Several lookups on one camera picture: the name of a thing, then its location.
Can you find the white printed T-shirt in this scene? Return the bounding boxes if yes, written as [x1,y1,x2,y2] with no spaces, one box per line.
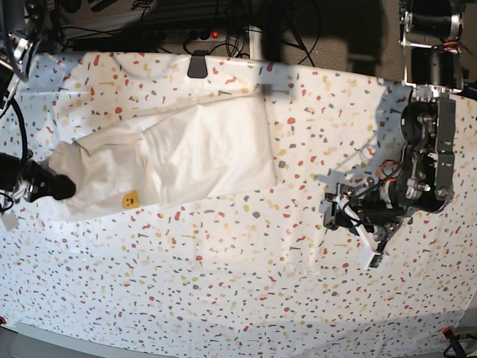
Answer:
[38,94,277,222]

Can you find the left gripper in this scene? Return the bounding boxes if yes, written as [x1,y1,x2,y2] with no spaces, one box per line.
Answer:
[323,178,407,269]

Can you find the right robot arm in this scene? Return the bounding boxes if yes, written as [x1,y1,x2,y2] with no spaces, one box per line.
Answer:
[1,1,76,233]

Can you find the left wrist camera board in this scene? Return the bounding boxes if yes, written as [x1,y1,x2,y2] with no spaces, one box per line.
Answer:
[369,254,385,269]

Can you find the black table clamp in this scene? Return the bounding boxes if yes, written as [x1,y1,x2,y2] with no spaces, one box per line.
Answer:
[187,50,209,79]

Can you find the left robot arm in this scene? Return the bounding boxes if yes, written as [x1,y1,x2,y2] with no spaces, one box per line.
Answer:
[323,1,469,270]

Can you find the red black corner clamp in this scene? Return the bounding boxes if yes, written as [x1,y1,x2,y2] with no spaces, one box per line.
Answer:
[442,327,467,358]

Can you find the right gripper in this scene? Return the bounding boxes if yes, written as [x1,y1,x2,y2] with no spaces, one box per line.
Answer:
[0,153,77,231]

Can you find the black cables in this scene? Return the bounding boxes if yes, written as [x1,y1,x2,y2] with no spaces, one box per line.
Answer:
[55,0,325,68]

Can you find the terrazzo patterned tablecloth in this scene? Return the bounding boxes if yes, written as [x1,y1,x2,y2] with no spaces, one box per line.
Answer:
[0,50,477,358]

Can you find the grey metal post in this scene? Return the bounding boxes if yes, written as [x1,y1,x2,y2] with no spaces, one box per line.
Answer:
[247,25,263,60]

